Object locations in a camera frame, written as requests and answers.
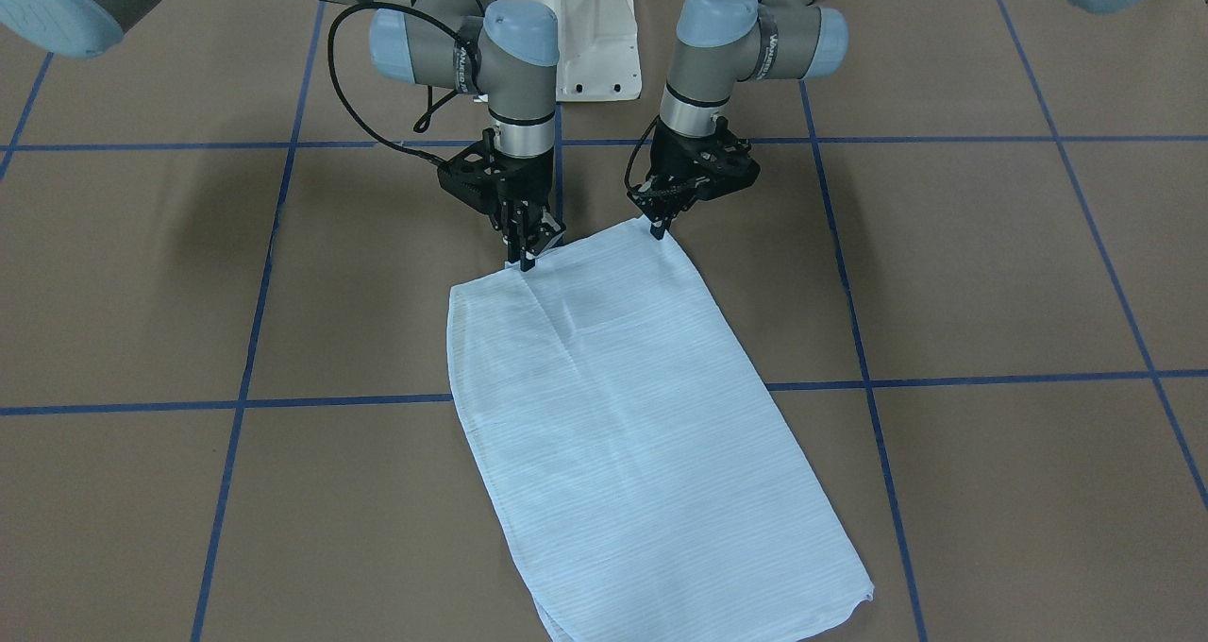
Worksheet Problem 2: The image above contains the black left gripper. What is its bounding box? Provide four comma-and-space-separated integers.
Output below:
627, 114, 761, 241

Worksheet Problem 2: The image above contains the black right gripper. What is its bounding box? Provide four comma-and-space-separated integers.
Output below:
437, 131, 565, 272

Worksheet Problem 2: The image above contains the light blue button-up shirt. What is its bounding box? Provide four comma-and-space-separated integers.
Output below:
447, 219, 875, 641

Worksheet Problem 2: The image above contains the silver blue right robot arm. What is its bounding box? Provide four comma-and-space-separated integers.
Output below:
1, 0, 564, 271

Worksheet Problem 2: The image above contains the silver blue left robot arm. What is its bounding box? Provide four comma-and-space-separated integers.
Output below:
626, 0, 863, 239

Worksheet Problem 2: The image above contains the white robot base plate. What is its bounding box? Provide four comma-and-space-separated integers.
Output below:
532, 0, 643, 103

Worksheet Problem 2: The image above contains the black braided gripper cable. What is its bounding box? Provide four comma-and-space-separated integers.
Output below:
327, 2, 492, 166

